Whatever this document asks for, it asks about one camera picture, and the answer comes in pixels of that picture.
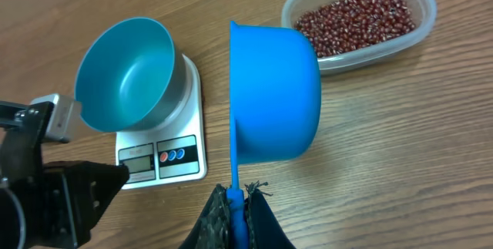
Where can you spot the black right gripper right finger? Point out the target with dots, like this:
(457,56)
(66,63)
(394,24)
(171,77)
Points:
(264,230)

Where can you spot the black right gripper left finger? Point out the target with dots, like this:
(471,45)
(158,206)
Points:
(212,228)

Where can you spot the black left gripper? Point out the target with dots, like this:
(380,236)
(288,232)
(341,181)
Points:
(48,204)

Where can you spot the blue plastic measuring scoop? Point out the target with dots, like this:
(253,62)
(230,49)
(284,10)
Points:
(275,101)

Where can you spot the red adzuki beans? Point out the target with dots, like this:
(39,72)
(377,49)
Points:
(348,25)

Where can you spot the white digital kitchen scale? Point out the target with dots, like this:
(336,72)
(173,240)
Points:
(172,152)

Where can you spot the teal metal bowl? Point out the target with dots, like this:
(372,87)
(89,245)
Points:
(131,78)

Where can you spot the clear plastic food container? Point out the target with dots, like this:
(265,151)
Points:
(423,13)

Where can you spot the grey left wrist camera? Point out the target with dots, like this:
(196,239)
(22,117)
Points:
(65,117)

